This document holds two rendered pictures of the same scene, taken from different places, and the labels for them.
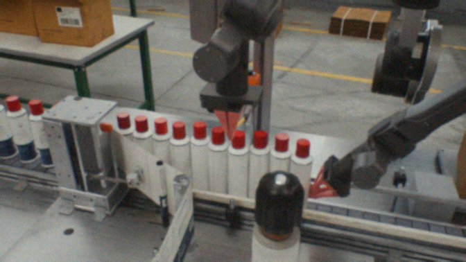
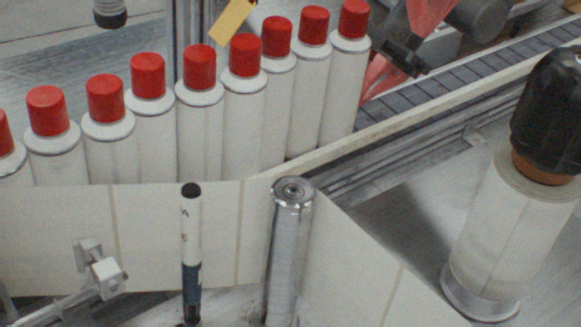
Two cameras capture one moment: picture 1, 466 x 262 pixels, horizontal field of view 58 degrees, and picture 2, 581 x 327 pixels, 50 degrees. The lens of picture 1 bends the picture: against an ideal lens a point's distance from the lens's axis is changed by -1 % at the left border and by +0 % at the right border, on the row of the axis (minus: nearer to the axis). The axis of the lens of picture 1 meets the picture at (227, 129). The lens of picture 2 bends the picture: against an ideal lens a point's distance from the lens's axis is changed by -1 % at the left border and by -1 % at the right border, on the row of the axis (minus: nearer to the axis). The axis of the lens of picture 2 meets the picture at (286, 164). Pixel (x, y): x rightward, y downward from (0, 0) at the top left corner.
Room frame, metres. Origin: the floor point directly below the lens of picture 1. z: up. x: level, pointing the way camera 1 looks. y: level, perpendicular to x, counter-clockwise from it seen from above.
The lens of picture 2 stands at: (0.51, 0.41, 1.43)
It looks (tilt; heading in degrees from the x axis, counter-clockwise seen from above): 43 degrees down; 303
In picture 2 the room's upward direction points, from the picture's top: 8 degrees clockwise
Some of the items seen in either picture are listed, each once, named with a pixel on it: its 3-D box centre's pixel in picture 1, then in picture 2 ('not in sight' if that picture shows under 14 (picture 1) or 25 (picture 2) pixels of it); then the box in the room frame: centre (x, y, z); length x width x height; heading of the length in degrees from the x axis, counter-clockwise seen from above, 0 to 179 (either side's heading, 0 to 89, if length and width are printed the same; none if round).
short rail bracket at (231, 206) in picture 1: (232, 217); not in sight; (0.78, -0.01, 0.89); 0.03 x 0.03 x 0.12; 74
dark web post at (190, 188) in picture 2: (163, 195); (192, 261); (0.76, 0.15, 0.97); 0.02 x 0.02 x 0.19
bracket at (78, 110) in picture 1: (80, 109); not in sight; (0.87, 0.34, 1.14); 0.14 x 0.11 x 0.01; 74
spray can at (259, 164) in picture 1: (259, 168); (270, 99); (0.86, -0.08, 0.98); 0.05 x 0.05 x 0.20
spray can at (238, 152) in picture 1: (238, 168); (241, 119); (0.86, -0.03, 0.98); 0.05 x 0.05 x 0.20
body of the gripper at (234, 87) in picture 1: (231, 80); not in sight; (0.67, -0.01, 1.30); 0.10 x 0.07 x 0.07; 74
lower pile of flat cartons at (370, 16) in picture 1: (359, 22); not in sight; (5.06, -1.60, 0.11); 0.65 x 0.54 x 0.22; 66
